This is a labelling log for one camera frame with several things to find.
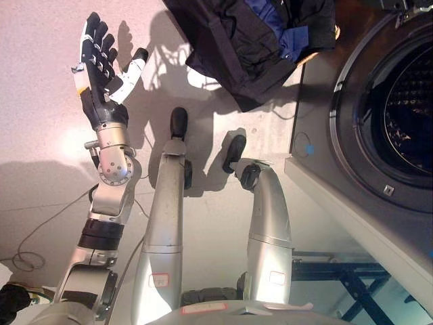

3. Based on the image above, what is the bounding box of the silver left robot leg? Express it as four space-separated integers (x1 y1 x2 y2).
130 137 193 314

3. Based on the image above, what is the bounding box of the black garment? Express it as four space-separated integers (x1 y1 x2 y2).
162 0 338 112

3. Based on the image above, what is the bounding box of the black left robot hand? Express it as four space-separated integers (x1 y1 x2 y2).
70 12 150 131

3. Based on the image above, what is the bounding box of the white red-bordered leg label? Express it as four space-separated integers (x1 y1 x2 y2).
269 270 289 286
148 273 169 288

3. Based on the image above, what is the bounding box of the white red-bordered torso label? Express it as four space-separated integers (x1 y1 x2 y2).
181 302 228 315

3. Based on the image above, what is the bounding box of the silver right robot leg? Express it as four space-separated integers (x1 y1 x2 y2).
233 157 294 305

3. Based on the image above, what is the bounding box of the grey floor cable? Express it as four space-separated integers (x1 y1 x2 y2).
12 188 94 272

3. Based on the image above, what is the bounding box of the black fabric object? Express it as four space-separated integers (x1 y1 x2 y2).
0 283 32 323

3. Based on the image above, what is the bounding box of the black metal frame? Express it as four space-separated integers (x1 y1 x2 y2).
290 250 433 322

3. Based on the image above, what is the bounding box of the black right robot foot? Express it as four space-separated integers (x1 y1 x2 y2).
222 134 247 173

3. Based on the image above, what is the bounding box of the black robot foot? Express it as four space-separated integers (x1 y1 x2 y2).
222 134 247 173
170 107 189 140

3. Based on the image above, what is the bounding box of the grey front-load washing machine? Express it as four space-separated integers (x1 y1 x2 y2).
289 0 433 272

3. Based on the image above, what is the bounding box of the silver robot leg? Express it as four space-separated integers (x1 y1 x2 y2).
130 137 193 314
233 157 294 305

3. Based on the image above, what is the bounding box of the grey robot torso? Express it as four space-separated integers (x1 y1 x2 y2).
26 287 352 325

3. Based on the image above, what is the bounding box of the blue garment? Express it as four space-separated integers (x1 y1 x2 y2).
245 0 311 64

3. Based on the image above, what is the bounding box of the black left robot foot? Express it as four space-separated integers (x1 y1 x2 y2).
170 107 189 140

